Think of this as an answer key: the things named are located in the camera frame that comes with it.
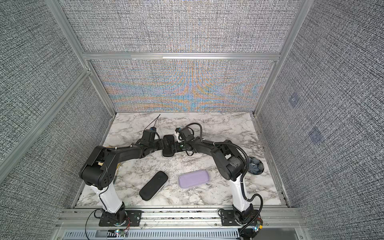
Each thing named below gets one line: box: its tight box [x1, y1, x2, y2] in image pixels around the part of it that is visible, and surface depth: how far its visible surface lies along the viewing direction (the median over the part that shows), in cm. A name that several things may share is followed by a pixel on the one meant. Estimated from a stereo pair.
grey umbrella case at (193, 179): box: [178, 170, 210, 189], surface depth 85 cm
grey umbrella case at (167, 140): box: [162, 134, 175, 158], surface depth 93 cm
